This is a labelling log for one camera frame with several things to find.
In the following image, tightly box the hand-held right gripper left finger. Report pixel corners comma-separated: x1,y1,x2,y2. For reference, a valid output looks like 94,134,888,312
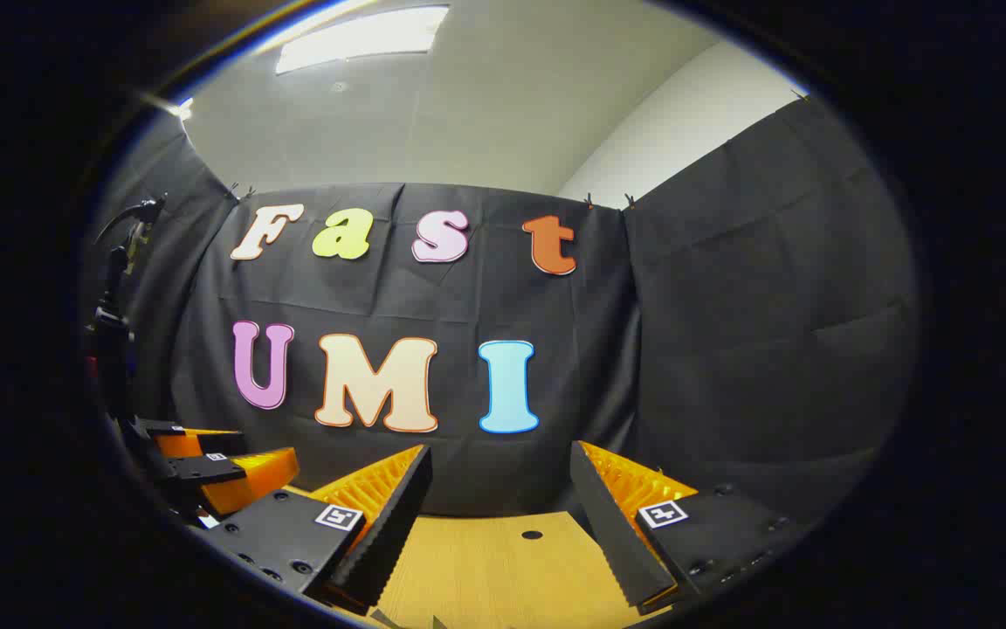
191,444,434,617

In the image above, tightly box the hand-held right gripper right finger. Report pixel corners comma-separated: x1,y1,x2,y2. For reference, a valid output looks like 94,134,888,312
569,440,810,612

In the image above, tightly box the black backdrop cloth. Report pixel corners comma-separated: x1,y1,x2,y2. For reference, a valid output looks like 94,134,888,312
84,92,921,525

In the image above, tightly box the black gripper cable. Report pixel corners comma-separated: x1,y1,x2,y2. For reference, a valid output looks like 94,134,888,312
94,197,166,276

